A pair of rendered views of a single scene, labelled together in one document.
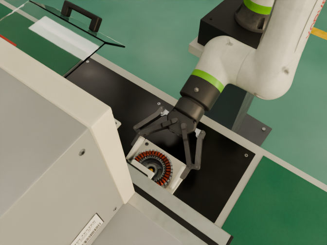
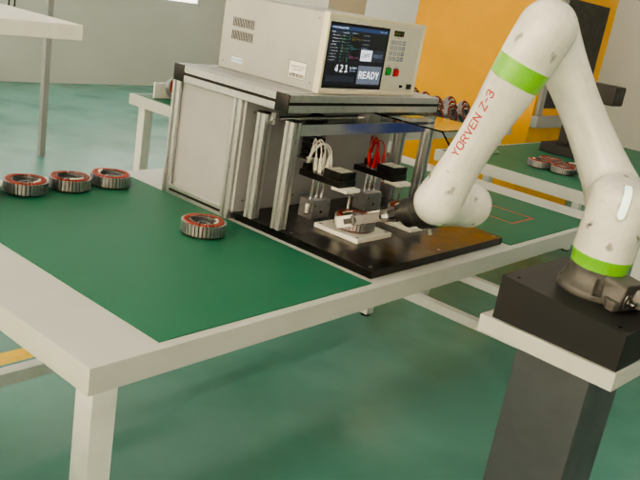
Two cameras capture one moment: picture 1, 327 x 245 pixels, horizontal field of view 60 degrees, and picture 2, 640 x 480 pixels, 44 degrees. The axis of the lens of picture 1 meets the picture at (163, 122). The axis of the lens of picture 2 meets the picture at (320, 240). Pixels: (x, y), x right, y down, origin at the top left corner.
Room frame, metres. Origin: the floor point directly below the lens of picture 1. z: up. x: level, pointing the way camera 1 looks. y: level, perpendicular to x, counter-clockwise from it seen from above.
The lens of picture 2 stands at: (0.28, -1.99, 1.36)
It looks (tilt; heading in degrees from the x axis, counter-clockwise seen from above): 17 degrees down; 93
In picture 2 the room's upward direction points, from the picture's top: 10 degrees clockwise
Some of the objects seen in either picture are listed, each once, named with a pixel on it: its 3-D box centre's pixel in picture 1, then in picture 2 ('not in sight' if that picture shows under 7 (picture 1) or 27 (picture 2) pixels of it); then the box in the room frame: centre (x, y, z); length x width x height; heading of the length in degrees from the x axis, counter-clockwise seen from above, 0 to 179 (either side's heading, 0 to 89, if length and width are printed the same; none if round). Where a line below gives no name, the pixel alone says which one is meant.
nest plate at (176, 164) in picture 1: (151, 174); (352, 230); (0.27, 0.03, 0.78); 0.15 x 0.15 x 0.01; 54
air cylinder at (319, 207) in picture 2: not in sight; (314, 206); (0.15, 0.12, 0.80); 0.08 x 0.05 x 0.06; 54
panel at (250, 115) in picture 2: not in sight; (320, 151); (0.13, 0.28, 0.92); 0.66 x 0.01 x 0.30; 54
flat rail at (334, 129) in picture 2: not in sight; (368, 128); (0.26, 0.19, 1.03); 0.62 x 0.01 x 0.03; 54
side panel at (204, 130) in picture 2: not in sight; (203, 148); (-0.18, 0.10, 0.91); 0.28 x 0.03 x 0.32; 144
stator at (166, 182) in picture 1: (151, 170); (354, 220); (0.27, 0.03, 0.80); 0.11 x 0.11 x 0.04
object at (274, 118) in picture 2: not in sight; (348, 117); (0.19, 0.23, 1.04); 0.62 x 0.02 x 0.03; 54
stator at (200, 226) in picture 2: not in sight; (203, 226); (-0.10, -0.15, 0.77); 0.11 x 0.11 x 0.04
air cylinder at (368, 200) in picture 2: not in sight; (367, 199); (0.29, 0.31, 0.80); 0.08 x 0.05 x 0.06; 54
